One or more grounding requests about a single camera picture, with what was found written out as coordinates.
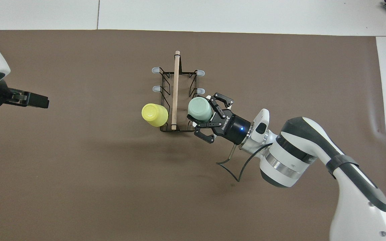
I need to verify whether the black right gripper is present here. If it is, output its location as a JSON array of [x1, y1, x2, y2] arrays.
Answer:
[[187, 92, 252, 145]]

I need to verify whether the yellow plastic cup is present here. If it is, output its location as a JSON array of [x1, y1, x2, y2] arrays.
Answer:
[[141, 103, 169, 127]]

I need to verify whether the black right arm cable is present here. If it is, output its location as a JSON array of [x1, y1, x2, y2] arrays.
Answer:
[[216, 143, 274, 182]]

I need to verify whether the black wire cup rack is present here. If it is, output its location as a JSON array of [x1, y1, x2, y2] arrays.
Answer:
[[151, 51, 205, 133]]

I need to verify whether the pale green plastic cup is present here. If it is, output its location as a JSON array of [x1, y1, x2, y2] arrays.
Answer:
[[188, 97, 213, 123]]

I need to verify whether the brown table mat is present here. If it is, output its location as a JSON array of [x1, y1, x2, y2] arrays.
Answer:
[[0, 29, 386, 241]]

